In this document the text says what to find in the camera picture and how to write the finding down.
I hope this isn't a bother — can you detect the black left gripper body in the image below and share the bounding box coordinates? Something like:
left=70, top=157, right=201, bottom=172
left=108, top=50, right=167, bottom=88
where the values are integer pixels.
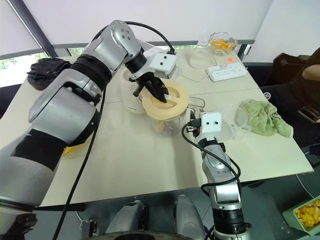
left=136, top=71, right=161, bottom=88

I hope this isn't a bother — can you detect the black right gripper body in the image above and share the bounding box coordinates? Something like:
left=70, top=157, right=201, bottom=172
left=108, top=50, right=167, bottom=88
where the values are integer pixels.
left=187, top=109, right=203, bottom=138

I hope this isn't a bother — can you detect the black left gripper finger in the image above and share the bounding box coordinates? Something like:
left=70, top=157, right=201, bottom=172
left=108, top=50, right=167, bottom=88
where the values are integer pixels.
left=132, top=83, right=146, bottom=98
left=147, top=77, right=169, bottom=104

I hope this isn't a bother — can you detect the cream blender lid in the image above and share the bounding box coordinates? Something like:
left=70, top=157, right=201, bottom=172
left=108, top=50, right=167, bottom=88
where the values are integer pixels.
left=141, top=79, right=190, bottom=121

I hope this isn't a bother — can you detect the clear blender jar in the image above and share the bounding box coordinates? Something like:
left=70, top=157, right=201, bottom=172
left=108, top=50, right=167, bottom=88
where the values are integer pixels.
left=147, top=95, right=206, bottom=138

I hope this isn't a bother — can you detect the glass bowl with orange fruit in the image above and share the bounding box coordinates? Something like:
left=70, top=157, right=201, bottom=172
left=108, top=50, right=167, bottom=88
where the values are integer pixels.
left=208, top=31, right=239, bottom=55

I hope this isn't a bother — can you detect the green bin with fruit peel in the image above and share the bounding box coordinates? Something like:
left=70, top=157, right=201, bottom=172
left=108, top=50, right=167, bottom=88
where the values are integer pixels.
left=282, top=195, right=320, bottom=237

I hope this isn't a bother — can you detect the cream blender base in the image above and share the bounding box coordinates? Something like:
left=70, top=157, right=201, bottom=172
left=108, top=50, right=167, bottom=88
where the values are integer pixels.
left=119, top=68, right=149, bottom=115

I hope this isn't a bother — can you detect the clear plastic container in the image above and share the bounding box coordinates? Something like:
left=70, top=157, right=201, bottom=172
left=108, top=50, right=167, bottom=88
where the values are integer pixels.
left=220, top=105, right=253, bottom=141
left=189, top=30, right=214, bottom=70

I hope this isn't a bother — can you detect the white power strip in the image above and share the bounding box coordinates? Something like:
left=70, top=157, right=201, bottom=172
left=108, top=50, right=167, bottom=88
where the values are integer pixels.
left=206, top=62, right=249, bottom=82

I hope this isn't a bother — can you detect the green cloth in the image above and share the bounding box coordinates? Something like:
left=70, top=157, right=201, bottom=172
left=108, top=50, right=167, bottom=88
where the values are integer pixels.
left=239, top=99, right=294, bottom=139

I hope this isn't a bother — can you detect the grey right robot leg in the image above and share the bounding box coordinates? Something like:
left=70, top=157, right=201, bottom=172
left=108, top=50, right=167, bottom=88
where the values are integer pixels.
left=174, top=194, right=207, bottom=240

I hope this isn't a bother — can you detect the grey robot leg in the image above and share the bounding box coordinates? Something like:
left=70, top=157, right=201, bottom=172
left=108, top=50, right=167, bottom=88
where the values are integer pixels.
left=174, top=194, right=207, bottom=240
left=104, top=199, right=151, bottom=235

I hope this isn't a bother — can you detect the person in dark clothes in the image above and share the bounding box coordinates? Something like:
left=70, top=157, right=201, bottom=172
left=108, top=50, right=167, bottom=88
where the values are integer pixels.
left=259, top=46, right=320, bottom=149

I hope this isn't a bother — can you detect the black bag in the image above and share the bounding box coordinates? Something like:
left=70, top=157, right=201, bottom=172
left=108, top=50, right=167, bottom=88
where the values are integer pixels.
left=26, top=57, right=73, bottom=92

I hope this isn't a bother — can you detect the dark smartphone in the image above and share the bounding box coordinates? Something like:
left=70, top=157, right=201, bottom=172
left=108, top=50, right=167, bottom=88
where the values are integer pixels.
left=297, top=104, right=320, bottom=124

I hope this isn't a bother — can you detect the dark brown chair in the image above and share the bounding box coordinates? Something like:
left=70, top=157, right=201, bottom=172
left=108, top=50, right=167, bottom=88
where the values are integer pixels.
left=273, top=52, right=314, bottom=75

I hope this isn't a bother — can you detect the grey left robot leg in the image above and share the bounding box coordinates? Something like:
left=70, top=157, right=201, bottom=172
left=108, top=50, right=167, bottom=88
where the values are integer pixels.
left=104, top=199, right=151, bottom=235

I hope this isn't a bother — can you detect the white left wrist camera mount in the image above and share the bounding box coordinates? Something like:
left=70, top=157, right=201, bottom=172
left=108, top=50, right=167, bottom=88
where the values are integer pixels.
left=129, top=52, right=177, bottom=81

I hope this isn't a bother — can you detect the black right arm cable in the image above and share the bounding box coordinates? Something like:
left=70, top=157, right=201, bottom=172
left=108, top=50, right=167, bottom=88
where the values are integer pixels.
left=180, top=123, right=243, bottom=196

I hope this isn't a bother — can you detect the white power strip cable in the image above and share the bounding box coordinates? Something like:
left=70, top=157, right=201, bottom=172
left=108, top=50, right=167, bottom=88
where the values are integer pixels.
left=178, top=49, right=230, bottom=83

